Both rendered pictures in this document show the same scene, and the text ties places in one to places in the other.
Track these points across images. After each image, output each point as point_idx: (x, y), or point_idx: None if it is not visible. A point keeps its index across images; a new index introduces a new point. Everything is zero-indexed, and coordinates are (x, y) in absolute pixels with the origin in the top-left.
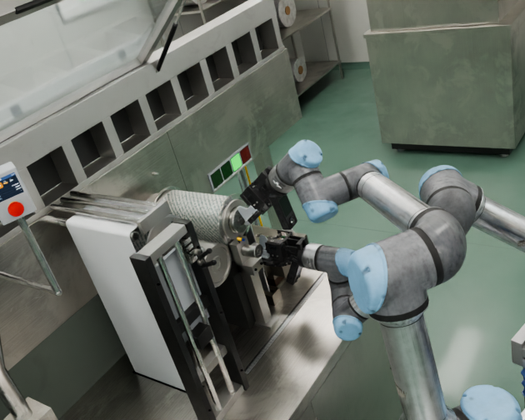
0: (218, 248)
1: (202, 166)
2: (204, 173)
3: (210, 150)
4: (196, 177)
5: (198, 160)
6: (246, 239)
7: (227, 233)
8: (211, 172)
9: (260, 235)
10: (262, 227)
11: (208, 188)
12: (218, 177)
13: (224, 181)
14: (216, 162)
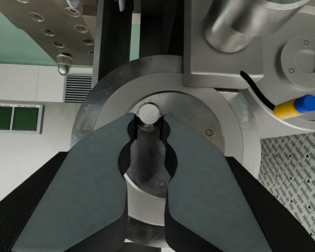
0: (276, 102)
1: (41, 150)
2: (44, 138)
3: (14, 163)
4: (62, 143)
5: (44, 162)
6: (199, 60)
7: (239, 131)
8: (32, 133)
9: (74, 8)
10: None
11: (48, 113)
12: (21, 117)
13: (12, 105)
14: (12, 140)
